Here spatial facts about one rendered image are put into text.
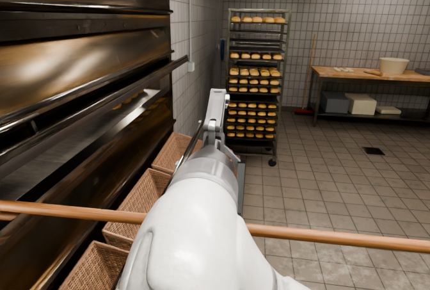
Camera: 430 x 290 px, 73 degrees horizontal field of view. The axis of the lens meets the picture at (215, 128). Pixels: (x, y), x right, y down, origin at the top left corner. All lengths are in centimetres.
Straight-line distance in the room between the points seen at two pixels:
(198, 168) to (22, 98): 64
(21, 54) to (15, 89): 12
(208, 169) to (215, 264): 13
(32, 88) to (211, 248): 78
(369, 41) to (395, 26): 45
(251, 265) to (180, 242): 8
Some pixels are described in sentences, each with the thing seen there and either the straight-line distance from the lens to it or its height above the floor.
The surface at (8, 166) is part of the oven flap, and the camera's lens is 70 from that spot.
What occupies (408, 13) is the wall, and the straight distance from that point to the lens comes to 610.
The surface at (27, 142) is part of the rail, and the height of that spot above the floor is 144.
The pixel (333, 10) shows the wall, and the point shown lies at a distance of 571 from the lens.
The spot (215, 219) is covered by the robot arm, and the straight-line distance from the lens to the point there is 27.
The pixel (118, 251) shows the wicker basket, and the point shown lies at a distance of 131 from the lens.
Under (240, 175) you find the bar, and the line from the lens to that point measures 165.
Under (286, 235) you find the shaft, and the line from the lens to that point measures 79.
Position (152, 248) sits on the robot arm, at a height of 153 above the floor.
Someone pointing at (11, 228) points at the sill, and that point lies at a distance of 98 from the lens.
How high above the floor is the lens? 170
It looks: 21 degrees down
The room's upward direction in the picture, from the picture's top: 1 degrees clockwise
